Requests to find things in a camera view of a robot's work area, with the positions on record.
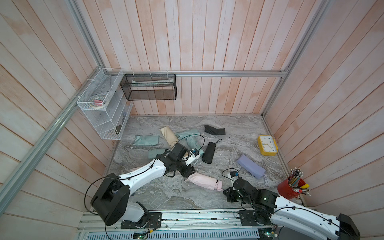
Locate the mint green umbrella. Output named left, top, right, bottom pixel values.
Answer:
left=148, top=149, right=168, bottom=160
left=186, top=136, right=205, bottom=157

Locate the mint green sleeve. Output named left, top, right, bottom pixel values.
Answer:
left=133, top=135, right=159, bottom=146
left=175, top=129, right=200, bottom=140

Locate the pink umbrella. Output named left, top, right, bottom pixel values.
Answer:
left=186, top=173, right=223, bottom=191

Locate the black umbrella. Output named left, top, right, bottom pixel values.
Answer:
left=202, top=139, right=222, bottom=164

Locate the black sleeve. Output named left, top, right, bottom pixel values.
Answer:
left=205, top=125, right=226, bottom=136

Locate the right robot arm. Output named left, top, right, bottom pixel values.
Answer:
left=223, top=171, right=361, bottom=240

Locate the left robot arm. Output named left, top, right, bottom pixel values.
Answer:
left=91, top=143, right=201, bottom=228

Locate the red pen holder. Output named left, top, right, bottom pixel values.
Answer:
left=277, top=168, right=310, bottom=200

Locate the lavender umbrella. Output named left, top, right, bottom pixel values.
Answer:
left=237, top=155, right=266, bottom=179

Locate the yellow alarm clock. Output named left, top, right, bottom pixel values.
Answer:
left=257, top=135, right=279, bottom=156

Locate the black mesh basket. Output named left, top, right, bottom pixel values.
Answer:
left=120, top=73, right=178, bottom=101

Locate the tape roll on shelf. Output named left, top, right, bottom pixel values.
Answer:
left=89, top=95, right=110, bottom=110

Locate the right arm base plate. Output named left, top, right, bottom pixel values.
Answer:
left=237, top=210, right=275, bottom=227

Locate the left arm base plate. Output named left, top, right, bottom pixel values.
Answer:
left=121, top=212, right=162, bottom=230

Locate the white wire shelf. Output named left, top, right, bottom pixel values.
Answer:
left=77, top=68, right=133, bottom=140

